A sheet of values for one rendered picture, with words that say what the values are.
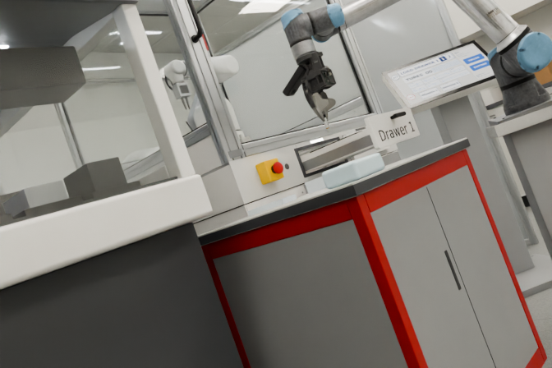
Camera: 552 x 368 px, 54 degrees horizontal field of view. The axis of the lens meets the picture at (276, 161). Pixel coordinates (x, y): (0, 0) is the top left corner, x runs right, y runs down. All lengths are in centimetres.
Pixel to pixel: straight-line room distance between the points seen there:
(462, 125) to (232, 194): 143
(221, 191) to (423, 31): 216
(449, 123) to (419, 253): 155
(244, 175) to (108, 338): 76
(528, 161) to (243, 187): 94
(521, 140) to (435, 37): 174
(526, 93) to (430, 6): 172
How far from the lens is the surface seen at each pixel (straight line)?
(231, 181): 174
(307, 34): 174
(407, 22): 364
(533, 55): 186
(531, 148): 195
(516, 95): 199
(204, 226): 189
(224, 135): 176
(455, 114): 281
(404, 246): 125
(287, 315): 139
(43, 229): 110
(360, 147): 181
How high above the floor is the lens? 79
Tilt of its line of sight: 4 degrees up
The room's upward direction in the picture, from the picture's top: 20 degrees counter-clockwise
